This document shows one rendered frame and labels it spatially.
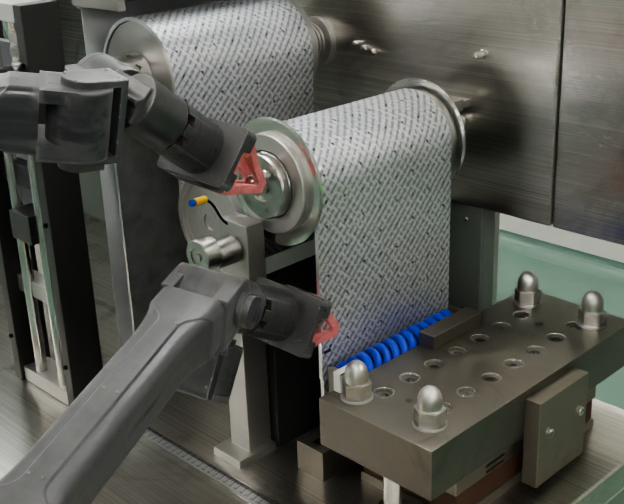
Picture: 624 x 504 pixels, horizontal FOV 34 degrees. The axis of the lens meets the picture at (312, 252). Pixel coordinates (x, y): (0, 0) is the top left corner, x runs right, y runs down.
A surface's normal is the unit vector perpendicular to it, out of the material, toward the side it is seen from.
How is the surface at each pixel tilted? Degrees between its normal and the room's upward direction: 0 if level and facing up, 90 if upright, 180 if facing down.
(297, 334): 61
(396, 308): 90
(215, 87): 92
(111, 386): 12
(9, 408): 0
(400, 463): 90
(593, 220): 90
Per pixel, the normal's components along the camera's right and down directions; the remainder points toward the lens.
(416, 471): -0.71, 0.29
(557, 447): 0.70, 0.24
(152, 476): -0.04, -0.93
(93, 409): 0.12, -0.86
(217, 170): -0.54, -0.34
